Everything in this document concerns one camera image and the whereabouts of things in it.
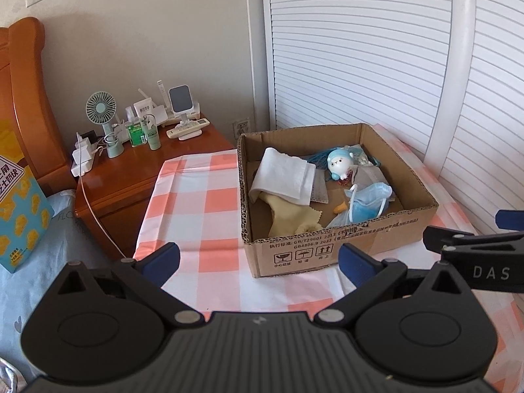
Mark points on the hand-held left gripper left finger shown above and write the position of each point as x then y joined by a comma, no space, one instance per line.
163,260

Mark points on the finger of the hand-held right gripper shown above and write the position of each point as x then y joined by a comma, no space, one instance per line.
446,239
511,220

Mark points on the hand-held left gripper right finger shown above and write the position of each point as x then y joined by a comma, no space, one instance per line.
356,264

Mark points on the brown cardboard box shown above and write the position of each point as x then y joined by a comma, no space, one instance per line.
299,258

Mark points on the cream scrunchie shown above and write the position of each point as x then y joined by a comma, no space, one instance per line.
309,228

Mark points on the blue face mask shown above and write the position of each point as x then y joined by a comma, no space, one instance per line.
368,200

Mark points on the grey fabric pouch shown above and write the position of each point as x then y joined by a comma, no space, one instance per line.
320,188
370,176

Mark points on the yellow cloth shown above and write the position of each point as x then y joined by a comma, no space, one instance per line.
282,213

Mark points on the blue white plush toy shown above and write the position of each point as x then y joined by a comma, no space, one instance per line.
339,163

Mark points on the blue tassel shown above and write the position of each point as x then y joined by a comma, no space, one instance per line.
317,157

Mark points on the white towel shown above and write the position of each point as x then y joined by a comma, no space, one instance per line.
282,176

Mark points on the wooden nightstand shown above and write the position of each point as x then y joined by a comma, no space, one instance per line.
131,176

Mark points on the blue bedsheet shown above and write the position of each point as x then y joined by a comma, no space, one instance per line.
61,245

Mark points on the white louvred wardrobe door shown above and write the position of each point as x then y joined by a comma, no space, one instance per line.
499,110
348,49

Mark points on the white power strip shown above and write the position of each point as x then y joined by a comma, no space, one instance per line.
84,168

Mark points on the green tube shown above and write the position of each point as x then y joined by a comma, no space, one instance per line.
153,137

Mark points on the green sanitizer bottle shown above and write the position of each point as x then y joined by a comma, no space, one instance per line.
136,135

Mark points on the white charger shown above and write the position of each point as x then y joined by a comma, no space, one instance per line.
82,153

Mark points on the white remote control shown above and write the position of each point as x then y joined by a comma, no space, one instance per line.
188,127

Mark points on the yellow teal snack box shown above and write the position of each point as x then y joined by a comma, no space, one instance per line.
24,221

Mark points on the black charger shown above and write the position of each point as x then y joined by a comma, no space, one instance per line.
88,136

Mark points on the white desk organizer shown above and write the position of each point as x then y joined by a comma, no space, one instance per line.
161,114

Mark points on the white tube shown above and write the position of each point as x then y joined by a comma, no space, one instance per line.
143,108

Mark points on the grey phone stand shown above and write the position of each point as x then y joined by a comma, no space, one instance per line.
180,98

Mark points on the green desk fan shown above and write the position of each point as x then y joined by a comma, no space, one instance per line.
100,108

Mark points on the white upright stick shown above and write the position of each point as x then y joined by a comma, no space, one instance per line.
161,92

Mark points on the grey fringed blanket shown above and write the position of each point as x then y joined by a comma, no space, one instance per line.
8,376

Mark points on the wooden headboard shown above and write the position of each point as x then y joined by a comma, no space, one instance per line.
24,90

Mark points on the white wall socket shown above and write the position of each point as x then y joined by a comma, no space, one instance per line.
241,127

